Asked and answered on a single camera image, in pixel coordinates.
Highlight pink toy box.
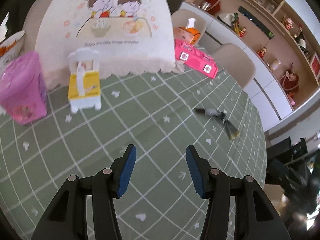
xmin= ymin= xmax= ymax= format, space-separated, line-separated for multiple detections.
xmin=175 ymin=40 xmax=219 ymax=79

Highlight orange tissue box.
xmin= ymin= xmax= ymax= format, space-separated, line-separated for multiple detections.
xmin=173 ymin=18 xmax=201 ymax=45

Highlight green checkered tablecloth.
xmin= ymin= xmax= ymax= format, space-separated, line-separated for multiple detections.
xmin=1 ymin=69 xmax=266 ymax=239

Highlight beige chair far left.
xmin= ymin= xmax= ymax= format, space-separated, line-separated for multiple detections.
xmin=171 ymin=9 xmax=206 ymax=46

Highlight pink plastic jar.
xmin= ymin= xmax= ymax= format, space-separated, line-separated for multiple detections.
xmin=1 ymin=51 xmax=47 ymax=125

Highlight beige chair far right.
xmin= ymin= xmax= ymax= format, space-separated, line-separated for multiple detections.
xmin=212 ymin=43 xmax=256 ymax=89

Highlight white sideboard cabinet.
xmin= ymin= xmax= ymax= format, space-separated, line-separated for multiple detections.
xmin=180 ymin=2 xmax=293 ymax=131

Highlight beige chair behind cover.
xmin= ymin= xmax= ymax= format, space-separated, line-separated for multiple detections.
xmin=22 ymin=0 xmax=53 ymax=53

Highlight bowl with orange food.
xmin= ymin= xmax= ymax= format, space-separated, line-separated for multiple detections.
xmin=1 ymin=30 xmax=25 ymax=68

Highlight white cartoon food cover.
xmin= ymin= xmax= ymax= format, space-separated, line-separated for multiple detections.
xmin=35 ymin=0 xmax=176 ymax=80

